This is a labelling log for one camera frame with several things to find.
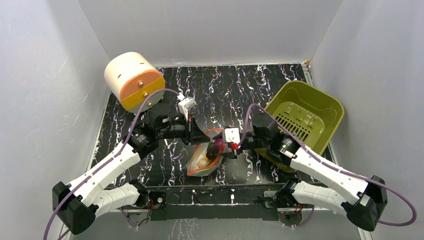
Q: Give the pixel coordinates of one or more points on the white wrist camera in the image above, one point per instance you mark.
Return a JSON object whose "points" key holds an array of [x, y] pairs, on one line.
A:
{"points": [[231, 136], [185, 104]]}

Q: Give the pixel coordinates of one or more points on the clear orange zip top bag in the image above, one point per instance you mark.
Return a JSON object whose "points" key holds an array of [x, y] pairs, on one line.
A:
{"points": [[203, 169]]}

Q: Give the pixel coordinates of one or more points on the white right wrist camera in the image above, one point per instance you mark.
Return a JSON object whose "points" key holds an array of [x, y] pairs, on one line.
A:
{"points": [[231, 136]]}

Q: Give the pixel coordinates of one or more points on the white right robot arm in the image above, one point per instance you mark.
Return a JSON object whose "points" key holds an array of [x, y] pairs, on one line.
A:
{"points": [[362, 200]]}

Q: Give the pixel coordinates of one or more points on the white orange cylindrical drum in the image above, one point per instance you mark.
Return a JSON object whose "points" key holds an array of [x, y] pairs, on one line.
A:
{"points": [[131, 78]]}

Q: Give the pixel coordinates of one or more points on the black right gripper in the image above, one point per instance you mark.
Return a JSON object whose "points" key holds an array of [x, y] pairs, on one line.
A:
{"points": [[234, 148]]}

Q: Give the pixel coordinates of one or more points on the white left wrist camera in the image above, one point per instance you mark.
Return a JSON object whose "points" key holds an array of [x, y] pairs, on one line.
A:
{"points": [[185, 104]]}

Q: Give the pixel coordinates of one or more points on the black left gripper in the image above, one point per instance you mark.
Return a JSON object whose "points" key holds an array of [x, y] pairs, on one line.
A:
{"points": [[197, 136]]}

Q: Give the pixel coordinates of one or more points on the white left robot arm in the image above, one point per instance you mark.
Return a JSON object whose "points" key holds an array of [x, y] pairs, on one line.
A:
{"points": [[86, 198]]}

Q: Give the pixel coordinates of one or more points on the olive green plastic basket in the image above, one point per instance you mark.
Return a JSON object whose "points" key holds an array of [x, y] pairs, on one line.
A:
{"points": [[307, 112]]}

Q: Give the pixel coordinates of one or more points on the purple toy eggplant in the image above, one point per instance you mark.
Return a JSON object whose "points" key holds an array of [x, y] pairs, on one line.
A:
{"points": [[213, 149]]}

